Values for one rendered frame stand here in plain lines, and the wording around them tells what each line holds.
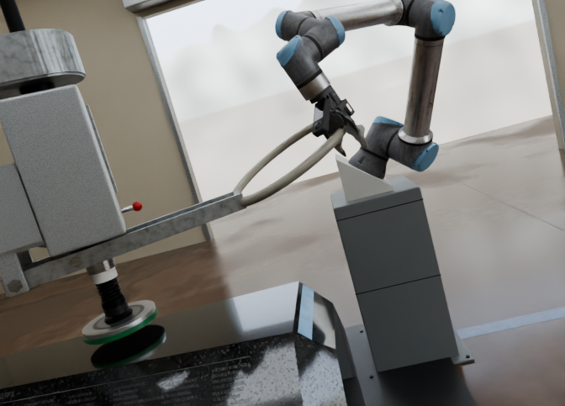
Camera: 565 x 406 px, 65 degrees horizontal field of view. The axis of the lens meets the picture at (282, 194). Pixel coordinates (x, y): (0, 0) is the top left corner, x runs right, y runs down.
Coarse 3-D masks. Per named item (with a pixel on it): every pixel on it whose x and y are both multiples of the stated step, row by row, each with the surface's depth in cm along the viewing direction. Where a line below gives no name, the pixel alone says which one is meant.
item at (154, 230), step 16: (192, 208) 144; (208, 208) 135; (224, 208) 137; (240, 208) 138; (144, 224) 139; (160, 224) 130; (176, 224) 132; (192, 224) 133; (112, 240) 126; (128, 240) 127; (144, 240) 129; (48, 256) 131; (64, 256) 122; (80, 256) 123; (96, 256) 124; (112, 256) 126; (32, 272) 119; (48, 272) 120; (64, 272) 122; (16, 288) 115
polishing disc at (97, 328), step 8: (128, 304) 142; (136, 304) 140; (144, 304) 138; (152, 304) 135; (136, 312) 132; (144, 312) 130; (152, 312) 131; (96, 320) 135; (120, 320) 129; (128, 320) 127; (136, 320) 126; (88, 328) 130; (96, 328) 128; (104, 328) 126; (112, 328) 125; (120, 328) 123; (128, 328) 124; (88, 336) 124; (96, 336) 123; (104, 336) 123
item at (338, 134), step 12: (300, 132) 168; (336, 132) 131; (288, 144) 170; (324, 144) 128; (336, 144) 130; (264, 156) 171; (276, 156) 171; (312, 156) 127; (324, 156) 128; (252, 168) 167; (300, 168) 126; (240, 180) 163; (288, 180) 127; (240, 192) 157; (264, 192) 130; (240, 204) 138
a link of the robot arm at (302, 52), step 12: (288, 48) 124; (300, 48) 125; (312, 48) 126; (288, 60) 125; (300, 60) 125; (312, 60) 126; (288, 72) 128; (300, 72) 126; (312, 72) 126; (300, 84) 128
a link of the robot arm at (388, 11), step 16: (384, 0) 163; (400, 0) 164; (288, 16) 137; (304, 16) 135; (320, 16) 142; (336, 16) 146; (352, 16) 151; (368, 16) 156; (384, 16) 161; (400, 16) 166; (288, 32) 137
